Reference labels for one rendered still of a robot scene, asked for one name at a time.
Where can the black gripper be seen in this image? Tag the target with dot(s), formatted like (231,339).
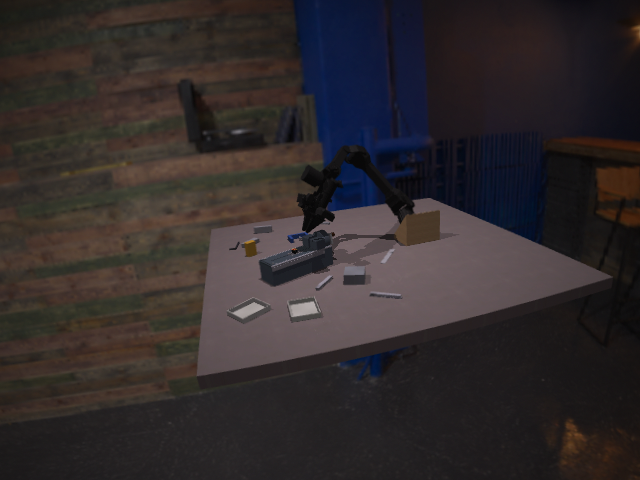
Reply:
(315,216)

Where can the blue c-clamp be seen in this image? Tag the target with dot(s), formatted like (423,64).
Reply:
(296,236)

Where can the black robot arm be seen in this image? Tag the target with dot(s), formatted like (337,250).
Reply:
(360,158)

